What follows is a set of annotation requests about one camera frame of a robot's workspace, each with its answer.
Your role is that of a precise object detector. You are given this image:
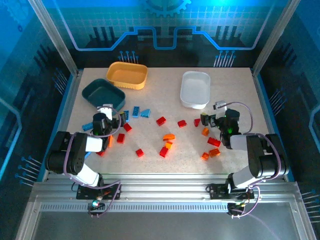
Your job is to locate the long red lego brick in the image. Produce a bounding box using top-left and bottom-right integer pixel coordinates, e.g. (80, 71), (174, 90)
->
(207, 137), (222, 148)

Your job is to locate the teal plastic container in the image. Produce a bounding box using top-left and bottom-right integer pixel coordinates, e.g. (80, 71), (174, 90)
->
(81, 78), (127, 116)

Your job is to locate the white plastic container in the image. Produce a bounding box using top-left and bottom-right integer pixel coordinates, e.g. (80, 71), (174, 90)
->
(179, 70), (211, 110)

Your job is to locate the yellow plastic container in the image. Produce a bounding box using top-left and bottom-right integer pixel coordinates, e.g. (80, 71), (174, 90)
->
(106, 61), (149, 90)

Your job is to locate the grey metal panel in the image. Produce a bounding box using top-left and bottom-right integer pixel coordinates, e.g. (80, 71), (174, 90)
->
(14, 199), (318, 240)

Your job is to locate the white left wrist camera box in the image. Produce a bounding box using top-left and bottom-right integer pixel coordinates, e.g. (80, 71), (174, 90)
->
(96, 104), (114, 120)

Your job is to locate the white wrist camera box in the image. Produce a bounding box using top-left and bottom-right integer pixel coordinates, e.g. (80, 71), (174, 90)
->
(213, 100), (228, 120)
(96, 104), (114, 120)

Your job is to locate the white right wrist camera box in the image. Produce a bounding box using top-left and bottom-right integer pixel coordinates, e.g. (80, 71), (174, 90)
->
(213, 100), (228, 120)

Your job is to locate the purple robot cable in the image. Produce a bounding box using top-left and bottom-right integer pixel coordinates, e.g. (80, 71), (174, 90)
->
(62, 106), (123, 218)
(224, 101), (285, 240)

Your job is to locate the aluminium table side rail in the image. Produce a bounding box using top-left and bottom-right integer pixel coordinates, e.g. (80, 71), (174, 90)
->
(250, 67), (296, 182)
(41, 69), (85, 182)

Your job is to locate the cable connector with LED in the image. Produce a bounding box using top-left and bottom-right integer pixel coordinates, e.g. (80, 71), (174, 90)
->
(87, 198), (106, 218)
(226, 201), (251, 218)

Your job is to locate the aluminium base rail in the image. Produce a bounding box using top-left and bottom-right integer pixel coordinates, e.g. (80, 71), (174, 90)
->
(29, 172), (305, 213)

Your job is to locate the slotted grey cable duct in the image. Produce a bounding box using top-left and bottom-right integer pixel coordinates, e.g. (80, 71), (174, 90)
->
(39, 202), (230, 213)

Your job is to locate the aluminium frame post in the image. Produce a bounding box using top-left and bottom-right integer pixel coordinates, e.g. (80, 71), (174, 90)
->
(250, 0), (301, 77)
(27, 0), (85, 77)

